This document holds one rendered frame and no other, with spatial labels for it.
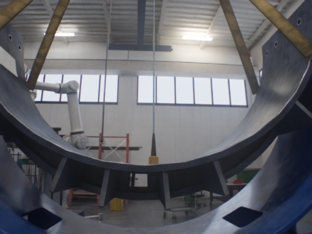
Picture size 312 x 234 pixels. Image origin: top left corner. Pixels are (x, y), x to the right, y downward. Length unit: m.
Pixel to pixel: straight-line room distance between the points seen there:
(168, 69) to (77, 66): 4.61
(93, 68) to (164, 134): 4.87
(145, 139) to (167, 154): 1.32
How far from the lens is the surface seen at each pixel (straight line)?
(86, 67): 12.45
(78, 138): 2.57
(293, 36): 1.57
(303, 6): 1.81
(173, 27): 12.27
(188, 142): 12.12
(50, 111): 12.93
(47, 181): 3.07
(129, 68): 12.16
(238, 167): 1.57
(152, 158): 2.05
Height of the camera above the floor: 1.37
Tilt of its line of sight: 13 degrees up
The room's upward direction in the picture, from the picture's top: straight up
